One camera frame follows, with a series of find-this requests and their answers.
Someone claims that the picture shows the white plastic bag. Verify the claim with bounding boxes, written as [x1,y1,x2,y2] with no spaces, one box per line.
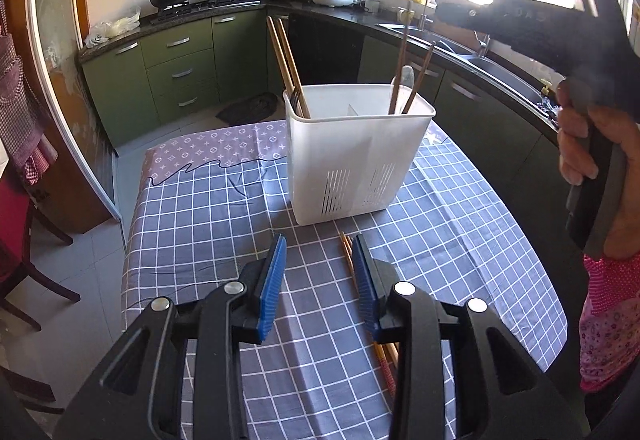
[84,6,142,49]

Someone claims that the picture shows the green base cabinets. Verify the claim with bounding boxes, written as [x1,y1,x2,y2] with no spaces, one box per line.
[79,6,568,221]

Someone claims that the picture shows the gas stove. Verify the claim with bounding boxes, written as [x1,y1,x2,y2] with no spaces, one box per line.
[148,0,262,24]

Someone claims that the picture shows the grey checked tablecloth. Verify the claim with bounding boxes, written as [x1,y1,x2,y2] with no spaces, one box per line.
[122,119,569,440]

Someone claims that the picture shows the steel kitchen sink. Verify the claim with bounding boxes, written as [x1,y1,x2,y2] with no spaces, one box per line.
[374,22,547,94]

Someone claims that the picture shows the checked apron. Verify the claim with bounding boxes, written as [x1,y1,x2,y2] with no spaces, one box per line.
[0,0,59,187]

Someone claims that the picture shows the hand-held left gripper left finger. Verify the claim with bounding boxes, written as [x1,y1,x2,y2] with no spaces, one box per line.
[52,234,288,440]

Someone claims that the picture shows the dark floor mat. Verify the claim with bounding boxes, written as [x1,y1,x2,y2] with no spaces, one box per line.
[214,92,279,127]

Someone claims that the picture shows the patterned-end wooden chopstick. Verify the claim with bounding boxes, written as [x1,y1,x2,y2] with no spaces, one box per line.
[338,230,397,402]
[343,232,402,394]

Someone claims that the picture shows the person's right hand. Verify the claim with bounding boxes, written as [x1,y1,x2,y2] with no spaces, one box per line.
[555,78,640,261]

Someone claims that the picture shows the light wooden chopstick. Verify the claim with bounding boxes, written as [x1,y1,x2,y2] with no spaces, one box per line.
[276,18,312,119]
[266,16,302,119]

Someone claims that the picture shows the red wooden chair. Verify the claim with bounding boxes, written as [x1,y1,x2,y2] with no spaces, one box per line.
[0,134,82,332]

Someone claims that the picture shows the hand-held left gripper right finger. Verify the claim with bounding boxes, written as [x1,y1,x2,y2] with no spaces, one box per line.
[352,234,583,440]

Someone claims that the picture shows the dark rag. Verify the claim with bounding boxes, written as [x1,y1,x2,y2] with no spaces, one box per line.
[534,98,562,121]

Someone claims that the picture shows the white plastic utensil holder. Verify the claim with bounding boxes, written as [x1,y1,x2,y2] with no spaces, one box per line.
[283,83,435,227]

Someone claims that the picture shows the tall steel faucet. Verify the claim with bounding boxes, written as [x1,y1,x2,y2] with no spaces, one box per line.
[476,0,527,59]

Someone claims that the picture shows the glass sliding door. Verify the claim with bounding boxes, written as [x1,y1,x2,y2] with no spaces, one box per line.
[24,0,124,227]

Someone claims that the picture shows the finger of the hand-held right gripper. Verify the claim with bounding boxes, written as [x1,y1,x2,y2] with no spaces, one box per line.
[434,1,496,29]

